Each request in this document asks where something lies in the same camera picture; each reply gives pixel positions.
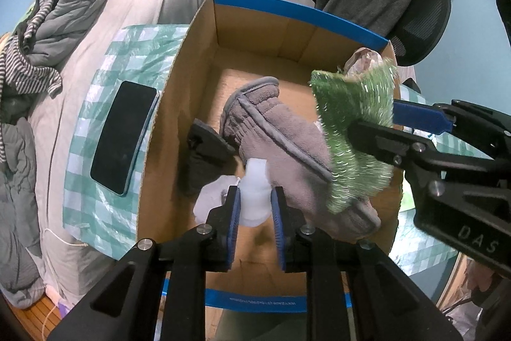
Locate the green checked tablecloth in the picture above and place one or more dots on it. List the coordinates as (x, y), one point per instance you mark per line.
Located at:
(131, 45)

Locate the grey quilt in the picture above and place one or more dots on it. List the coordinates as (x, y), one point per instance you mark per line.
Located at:
(16, 205)

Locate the grey striped garment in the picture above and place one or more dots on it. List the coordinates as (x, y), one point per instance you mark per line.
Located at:
(24, 65)

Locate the grey fleece glove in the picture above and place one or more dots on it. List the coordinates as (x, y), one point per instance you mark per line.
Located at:
(279, 133)

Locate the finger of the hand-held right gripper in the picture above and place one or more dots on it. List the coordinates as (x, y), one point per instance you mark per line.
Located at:
(419, 117)
(383, 141)

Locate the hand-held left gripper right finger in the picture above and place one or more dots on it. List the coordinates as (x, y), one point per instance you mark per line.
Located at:
(278, 229)

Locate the black glove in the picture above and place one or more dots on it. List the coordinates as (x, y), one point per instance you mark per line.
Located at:
(199, 161)

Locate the black smartphone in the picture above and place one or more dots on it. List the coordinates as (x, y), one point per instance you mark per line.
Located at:
(119, 137)

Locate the blue-sided cardboard box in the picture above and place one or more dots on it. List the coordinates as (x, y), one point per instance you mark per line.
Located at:
(255, 29)

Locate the grey puffer jacket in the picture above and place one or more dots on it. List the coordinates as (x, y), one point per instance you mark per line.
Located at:
(76, 1)

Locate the wooden slatted platform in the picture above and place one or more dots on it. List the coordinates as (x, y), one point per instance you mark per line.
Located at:
(36, 315)

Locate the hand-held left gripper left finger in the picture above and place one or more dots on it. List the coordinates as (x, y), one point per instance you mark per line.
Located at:
(233, 229)

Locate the light grey sock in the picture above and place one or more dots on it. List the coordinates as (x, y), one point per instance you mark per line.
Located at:
(255, 197)

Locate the clear crumpled plastic bag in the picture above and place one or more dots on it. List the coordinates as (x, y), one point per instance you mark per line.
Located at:
(363, 61)

